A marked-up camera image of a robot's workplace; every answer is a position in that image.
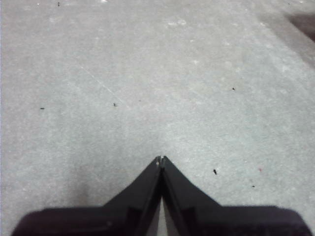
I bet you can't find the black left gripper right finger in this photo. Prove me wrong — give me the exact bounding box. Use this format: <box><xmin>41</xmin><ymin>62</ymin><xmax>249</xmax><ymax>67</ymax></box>
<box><xmin>161</xmin><ymin>155</ymin><xmax>308</xmax><ymax>236</ymax></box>

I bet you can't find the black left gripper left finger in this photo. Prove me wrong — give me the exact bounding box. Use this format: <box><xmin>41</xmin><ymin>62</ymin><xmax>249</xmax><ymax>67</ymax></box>
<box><xmin>11</xmin><ymin>156</ymin><xmax>162</xmax><ymax>236</ymax></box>

